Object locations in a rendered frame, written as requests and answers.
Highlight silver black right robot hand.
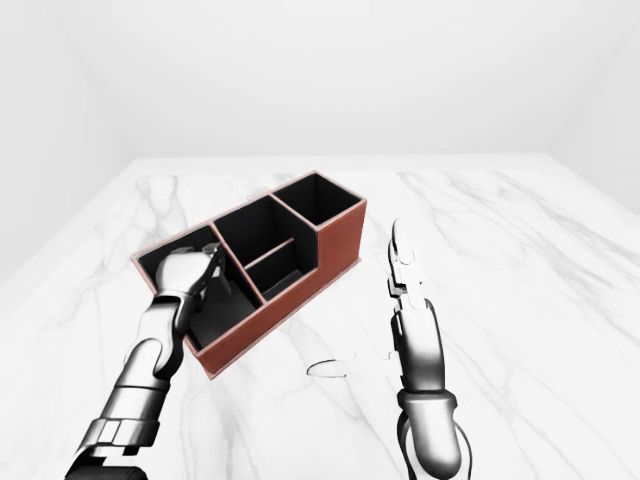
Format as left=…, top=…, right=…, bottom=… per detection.
left=306, top=217, right=448, bottom=397

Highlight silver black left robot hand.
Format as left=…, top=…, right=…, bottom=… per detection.
left=152, top=241, right=233, bottom=315

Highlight red-brown desk caddy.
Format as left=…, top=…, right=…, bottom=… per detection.
left=129, top=169, right=369, bottom=382

